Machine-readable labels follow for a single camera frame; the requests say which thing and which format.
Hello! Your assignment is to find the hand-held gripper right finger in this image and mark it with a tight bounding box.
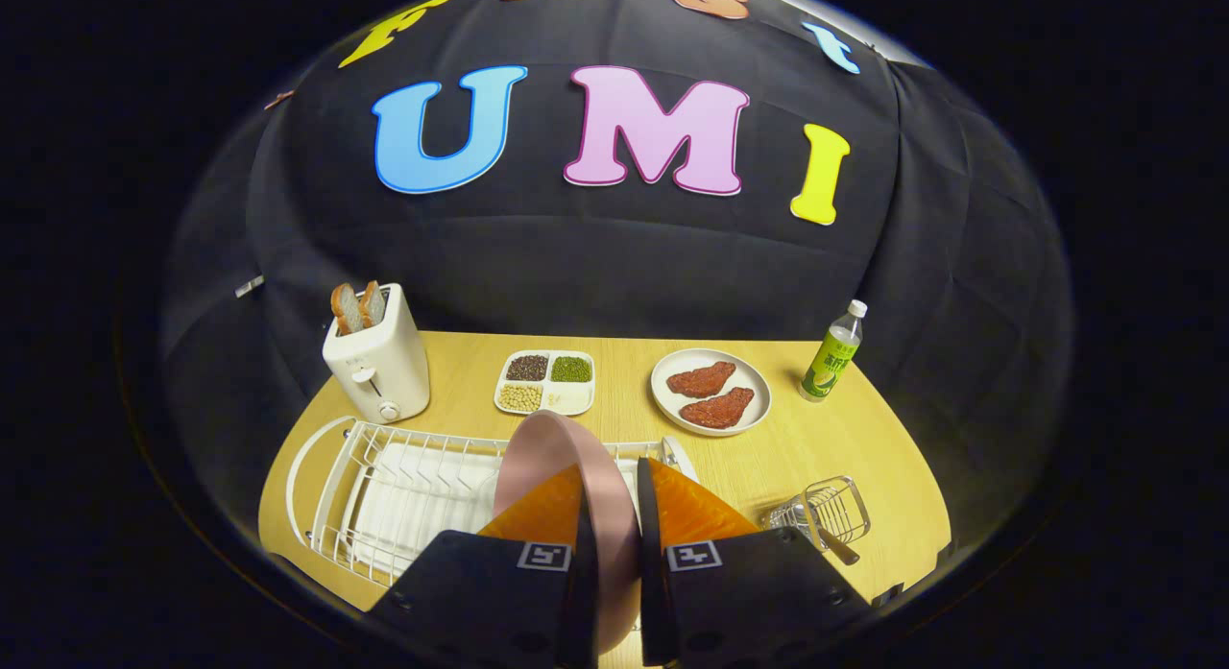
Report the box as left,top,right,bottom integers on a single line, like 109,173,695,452
636,456,875,669

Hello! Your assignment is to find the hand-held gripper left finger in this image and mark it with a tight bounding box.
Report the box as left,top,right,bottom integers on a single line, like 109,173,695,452
368,463,598,669

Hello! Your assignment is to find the pink plate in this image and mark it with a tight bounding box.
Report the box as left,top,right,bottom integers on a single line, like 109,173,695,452
492,410,642,656

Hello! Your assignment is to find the metal spoon with dark handle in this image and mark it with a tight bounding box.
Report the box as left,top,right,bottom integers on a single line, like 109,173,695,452
797,491,862,567

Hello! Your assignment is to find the white wire dish rack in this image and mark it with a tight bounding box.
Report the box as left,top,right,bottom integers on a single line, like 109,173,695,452
285,416,700,588

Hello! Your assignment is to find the small metal wire basket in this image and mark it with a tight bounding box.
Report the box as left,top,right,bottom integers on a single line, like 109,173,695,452
765,475,872,553

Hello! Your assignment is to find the white plate with meat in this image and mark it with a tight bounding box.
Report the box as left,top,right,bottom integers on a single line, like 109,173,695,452
650,348,772,438

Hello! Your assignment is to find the red meat piece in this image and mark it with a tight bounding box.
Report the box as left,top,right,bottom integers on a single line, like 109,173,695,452
666,361,737,398
679,387,756,430

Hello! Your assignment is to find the white divided tray with beans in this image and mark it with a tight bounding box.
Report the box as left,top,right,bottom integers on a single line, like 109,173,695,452
494,349,596,418

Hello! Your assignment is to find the green tea bottle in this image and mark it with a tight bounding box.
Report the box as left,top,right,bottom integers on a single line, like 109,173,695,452
798,299,868,403

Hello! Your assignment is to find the white toaster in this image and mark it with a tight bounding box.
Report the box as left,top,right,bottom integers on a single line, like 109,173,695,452
322,283,431,424

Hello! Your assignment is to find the black backdrop cloth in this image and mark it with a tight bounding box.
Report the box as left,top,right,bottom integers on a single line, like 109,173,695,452
163,0,1072,555

